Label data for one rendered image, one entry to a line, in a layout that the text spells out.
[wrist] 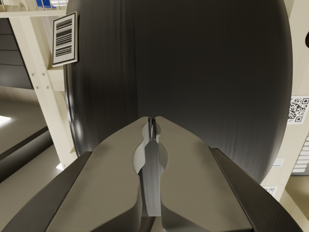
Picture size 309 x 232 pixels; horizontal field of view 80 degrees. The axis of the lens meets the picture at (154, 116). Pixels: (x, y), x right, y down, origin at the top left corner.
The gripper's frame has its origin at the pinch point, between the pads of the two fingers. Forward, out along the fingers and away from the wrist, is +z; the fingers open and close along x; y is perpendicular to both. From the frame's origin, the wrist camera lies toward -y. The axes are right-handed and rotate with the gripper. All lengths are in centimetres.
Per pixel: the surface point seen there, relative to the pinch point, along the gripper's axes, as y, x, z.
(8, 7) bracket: -11, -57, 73
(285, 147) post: 25, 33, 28
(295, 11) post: -5.9, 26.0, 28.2
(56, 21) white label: -5.9, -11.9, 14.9
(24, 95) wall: 227, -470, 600
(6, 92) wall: 224, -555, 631
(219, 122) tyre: 4.8, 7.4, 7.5
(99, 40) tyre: -3.9, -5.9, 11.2
